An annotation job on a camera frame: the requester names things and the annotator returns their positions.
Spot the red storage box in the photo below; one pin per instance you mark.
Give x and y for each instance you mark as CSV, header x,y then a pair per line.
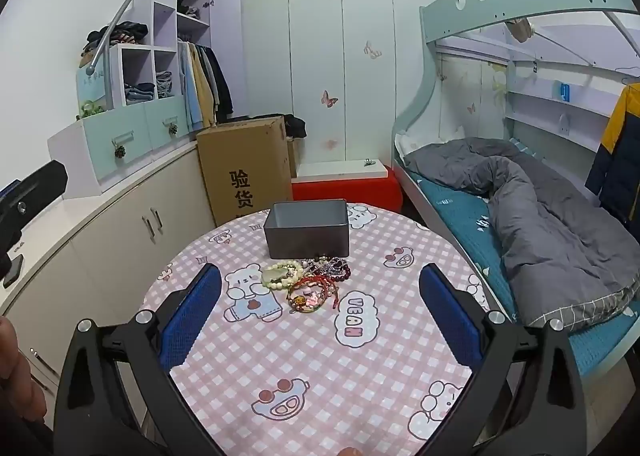
x,y
350,193

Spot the grey metal handrail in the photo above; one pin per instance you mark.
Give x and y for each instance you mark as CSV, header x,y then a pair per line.
x,y
125,6

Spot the tall white shelf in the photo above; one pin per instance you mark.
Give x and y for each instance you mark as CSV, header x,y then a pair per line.
x,y
165,21

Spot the white pillow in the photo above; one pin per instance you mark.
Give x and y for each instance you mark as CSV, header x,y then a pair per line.
x,y
404,144

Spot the person's left hand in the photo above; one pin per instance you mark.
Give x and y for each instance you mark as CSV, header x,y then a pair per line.
x,y
17,366

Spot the dark hanging garments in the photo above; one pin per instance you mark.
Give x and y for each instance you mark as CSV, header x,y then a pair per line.
x,y
220,81

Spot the dark cloth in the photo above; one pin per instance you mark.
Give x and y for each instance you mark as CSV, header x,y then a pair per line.
x,y
296,126

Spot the white cube shelf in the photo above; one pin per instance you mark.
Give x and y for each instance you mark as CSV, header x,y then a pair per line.
x,y
140,66

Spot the small green plant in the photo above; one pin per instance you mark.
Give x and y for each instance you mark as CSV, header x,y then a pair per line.
x,y
91,110

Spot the small blue box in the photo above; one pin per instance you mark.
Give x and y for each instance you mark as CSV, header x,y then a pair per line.
x,y
565,91

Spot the pile of dark clothes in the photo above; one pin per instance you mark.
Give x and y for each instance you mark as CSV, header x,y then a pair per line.
x,y
120,34

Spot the grey duvet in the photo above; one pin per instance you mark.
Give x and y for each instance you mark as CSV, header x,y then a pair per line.
x,y
550,216

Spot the large cardboard box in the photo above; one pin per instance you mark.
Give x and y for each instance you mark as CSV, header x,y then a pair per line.
x,y
245,156

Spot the light blue hanging garment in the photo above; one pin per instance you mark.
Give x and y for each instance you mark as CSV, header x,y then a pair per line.
x,y
187,86

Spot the mint storage box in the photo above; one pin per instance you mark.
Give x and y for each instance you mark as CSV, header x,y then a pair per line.
x,y
92,84

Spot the folded jeans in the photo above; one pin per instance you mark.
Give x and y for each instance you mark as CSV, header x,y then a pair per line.
x,y
137,94
164,84

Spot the white board lid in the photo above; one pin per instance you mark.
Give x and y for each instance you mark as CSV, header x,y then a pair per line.
x,y
335,170

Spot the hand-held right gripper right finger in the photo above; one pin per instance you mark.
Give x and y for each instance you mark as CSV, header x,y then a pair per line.
x,y
450,321

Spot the brown pouch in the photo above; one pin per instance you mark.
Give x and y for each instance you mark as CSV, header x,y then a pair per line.
x,y
520,30

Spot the pink checked bear tablecloth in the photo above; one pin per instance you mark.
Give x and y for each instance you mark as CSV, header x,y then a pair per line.
x,y
300,361

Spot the yellow and navy jacket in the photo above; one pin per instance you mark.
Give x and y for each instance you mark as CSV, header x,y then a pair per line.
x,y
620,156

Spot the white wardrobe with butterfly stickers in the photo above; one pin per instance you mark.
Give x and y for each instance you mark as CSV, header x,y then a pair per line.
x,y
320,46

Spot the teal bed sheet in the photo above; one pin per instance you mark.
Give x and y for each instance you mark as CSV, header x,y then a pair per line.
x,y
465,218

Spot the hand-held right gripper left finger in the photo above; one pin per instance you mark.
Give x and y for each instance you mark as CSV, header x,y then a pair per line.
x,y
192,316

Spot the cream low cabinet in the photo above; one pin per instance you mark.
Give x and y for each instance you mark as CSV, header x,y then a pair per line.
x,y
115,231

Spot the grey metal box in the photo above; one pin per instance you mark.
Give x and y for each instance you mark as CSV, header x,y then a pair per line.
x,y
310,241

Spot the mint drawer unit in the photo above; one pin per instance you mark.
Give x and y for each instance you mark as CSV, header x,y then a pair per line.
x,y
125,136

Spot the yellow hanging garment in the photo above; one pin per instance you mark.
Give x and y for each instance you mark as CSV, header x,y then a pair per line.
x,y
204,86

